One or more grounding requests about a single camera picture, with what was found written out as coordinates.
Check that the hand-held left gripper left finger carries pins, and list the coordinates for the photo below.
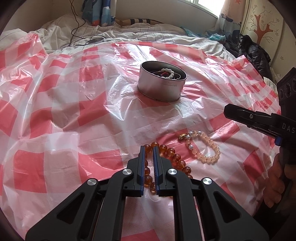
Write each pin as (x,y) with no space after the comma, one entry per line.
(142,166)

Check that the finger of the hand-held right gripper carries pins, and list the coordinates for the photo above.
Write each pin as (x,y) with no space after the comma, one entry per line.
(249,117)

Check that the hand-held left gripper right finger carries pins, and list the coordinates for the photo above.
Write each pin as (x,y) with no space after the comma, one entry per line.
(155,166)

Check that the round metal tin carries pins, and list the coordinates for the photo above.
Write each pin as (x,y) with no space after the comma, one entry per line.
(159,89)

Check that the person's right hand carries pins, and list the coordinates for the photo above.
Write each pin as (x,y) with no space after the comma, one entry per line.
(272,185)

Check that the black puffer jacket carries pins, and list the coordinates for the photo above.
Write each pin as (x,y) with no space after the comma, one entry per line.
(252,51)

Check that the blue plastic bag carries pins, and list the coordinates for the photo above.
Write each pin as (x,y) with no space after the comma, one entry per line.
(215,37)

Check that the red checkered plastic sheet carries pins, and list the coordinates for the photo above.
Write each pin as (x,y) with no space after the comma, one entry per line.
(69,115)

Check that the cream wardrobe with tree print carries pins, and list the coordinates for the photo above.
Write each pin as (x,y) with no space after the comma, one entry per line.
(266,23)

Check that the pink boat print curtain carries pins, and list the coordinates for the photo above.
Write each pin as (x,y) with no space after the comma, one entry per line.
(229,20)

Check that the window with metal grille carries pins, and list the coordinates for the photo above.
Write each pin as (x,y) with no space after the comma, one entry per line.
(203,5)

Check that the white striped bedsheet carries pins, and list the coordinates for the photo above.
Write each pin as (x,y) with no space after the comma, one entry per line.
(161,34)

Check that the round silver disc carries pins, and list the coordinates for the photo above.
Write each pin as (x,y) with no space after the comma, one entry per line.
(94,40)

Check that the tan black-striped pillow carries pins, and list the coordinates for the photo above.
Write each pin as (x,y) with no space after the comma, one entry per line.
(138,21)

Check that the blue cartoon print curtain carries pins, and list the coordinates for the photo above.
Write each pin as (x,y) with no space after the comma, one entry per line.
(104,11)

